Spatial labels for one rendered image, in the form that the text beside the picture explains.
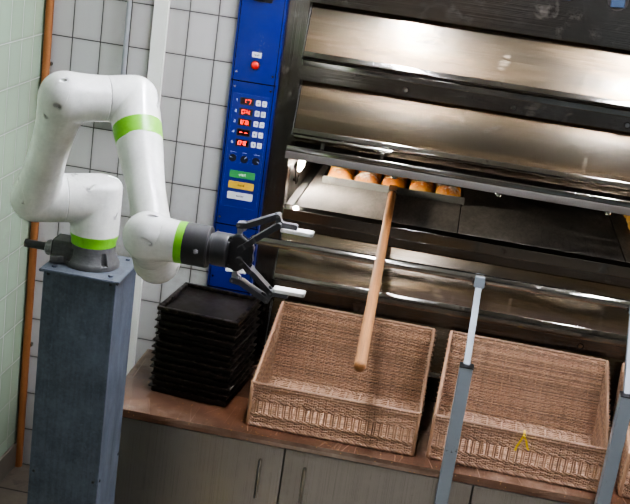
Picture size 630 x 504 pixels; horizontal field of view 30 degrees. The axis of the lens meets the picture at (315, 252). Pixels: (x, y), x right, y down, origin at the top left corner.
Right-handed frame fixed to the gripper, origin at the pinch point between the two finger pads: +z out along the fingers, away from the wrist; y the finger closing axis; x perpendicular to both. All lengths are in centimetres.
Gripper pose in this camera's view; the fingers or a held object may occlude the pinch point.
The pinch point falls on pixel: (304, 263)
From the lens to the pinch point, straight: 254.4
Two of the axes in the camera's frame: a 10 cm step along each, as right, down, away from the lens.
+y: -1.4, 9.5, 2.9
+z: 9.8, 1.7, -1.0
